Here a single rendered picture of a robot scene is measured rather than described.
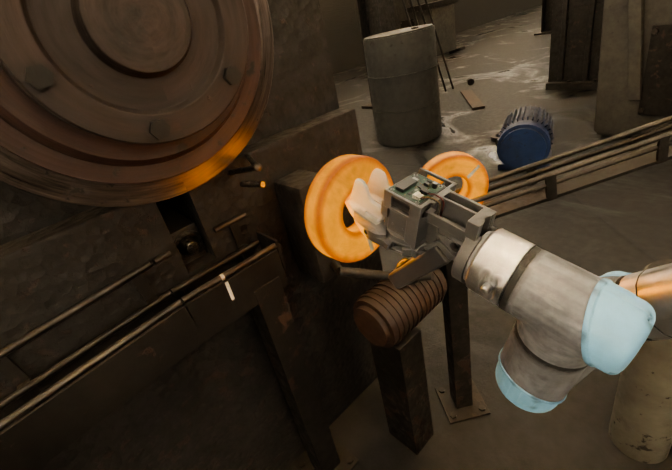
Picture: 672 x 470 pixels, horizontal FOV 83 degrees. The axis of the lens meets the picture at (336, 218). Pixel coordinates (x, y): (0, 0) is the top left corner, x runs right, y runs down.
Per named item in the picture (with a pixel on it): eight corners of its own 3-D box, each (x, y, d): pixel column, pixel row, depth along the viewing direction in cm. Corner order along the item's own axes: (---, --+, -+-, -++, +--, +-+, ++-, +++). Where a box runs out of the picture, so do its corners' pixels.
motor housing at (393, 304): (378, 437, 109) (343, 293, 84) (423, 385, 121) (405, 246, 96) (415, 469, 100) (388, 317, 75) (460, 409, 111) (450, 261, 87)
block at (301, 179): (295, 270, 92) (268, 180, 81) (320, 254, 96) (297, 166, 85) (324, 286, 84) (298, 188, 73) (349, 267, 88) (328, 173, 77)
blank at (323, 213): (287, 186, 49) (303, 190, 47) (366, 136, 57) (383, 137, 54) (323, 276, 57) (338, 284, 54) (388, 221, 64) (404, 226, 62)
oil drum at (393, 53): (364, 144, 352) (346, 40, 311) (403, 124, 384) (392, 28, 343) (416, 150, 310) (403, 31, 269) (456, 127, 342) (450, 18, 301)
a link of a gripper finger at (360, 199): (344, 161, 52) (397, 187, 47) (344, 196, 56) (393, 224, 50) (328, 169, 50) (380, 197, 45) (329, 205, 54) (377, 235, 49)
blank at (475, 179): (444, 229, 88) (450, 236, 85) (399, 191, 82) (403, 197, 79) (495, 179, 84) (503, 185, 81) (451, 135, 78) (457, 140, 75)
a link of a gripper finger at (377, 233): (370, 199, 52) (422, 228, 47) (369, 210, 53) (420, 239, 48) (346, 214, 49) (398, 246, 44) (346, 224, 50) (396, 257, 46)
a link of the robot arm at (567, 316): (600, 400, 34) (648, 347, 29) (488, 326, 40) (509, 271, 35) (628, 345, 38) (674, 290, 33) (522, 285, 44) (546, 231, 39)
